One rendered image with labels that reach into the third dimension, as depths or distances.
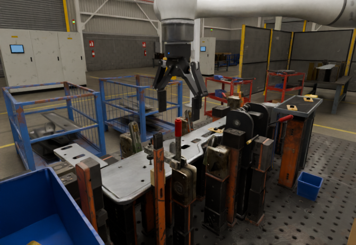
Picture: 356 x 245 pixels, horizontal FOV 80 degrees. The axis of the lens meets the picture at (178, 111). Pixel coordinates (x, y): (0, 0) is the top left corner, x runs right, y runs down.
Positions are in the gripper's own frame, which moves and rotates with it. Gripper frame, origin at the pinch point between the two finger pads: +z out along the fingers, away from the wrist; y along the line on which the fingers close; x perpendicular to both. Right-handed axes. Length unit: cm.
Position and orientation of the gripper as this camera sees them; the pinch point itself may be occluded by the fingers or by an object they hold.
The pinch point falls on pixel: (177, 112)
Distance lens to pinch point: 65.5
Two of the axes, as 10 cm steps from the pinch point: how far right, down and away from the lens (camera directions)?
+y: -7.5, -1.9, 6.3
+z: 0.0, 9.6, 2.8
